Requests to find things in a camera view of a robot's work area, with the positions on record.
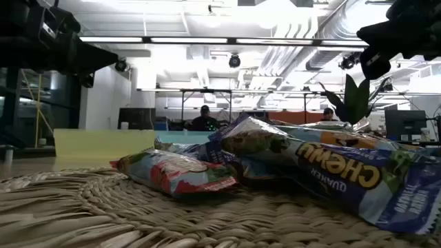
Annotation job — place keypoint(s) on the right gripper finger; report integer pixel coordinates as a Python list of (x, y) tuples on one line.
[(386, 34), (375, 65)]

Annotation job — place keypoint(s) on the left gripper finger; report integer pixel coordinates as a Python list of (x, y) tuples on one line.
[(94, 60), (87, 80)]

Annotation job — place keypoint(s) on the orange peanut butter granola bar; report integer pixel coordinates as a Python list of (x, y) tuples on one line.
[(344, 137)]

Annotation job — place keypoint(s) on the oatmeal raisin granola bar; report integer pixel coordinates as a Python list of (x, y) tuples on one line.
[(203, 151), (344, 172)]

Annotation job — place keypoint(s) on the red chocolate chip granola bar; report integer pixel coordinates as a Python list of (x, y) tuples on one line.
[(172, 172)]

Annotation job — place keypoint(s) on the blue wrapper granola bar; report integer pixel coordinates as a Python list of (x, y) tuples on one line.
[(256, 168)]

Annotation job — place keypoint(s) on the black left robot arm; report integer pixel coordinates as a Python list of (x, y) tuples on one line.
[(17, 27)]

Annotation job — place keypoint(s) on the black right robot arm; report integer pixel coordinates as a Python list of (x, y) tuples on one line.
[(413, 8)]

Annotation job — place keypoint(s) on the black ceiling spot lamp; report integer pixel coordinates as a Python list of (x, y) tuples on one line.
[(348, 62), (386, 87), (121, 64), (234, 61)]

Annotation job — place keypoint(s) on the green broad-leaf plant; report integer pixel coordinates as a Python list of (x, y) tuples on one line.
[(355, 100)]

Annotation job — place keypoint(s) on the yellow tripod stand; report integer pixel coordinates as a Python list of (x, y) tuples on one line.
[(38, 110)]

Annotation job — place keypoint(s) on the black computer monitor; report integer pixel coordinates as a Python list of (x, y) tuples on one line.
[(138, 118), (404, 122)]

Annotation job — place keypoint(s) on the person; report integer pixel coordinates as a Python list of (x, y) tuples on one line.
[(328, 113), (204, 122)]

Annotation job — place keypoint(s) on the overhead light bar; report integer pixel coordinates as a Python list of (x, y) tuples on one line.
[(189, 40)]

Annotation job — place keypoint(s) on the orange partition panel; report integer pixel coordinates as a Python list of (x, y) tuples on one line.
[(293, 118)]

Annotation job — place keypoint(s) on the teal plastic bin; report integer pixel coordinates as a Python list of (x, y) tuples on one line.
[(179, 137)]

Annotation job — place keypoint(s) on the round woven straw placemat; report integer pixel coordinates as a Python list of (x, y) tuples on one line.
[(103, 220)]

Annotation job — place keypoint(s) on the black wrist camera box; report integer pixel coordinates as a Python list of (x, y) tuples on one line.
[(62, 22)]

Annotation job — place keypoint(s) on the black metal rig frame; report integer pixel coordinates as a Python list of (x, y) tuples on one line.
[(13, 103)]

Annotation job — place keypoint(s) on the grey cylindrical post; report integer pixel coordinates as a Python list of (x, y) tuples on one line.
[(8, 155)]

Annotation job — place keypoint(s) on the black background workbench frame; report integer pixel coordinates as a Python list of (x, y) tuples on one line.
[(206, 91)]

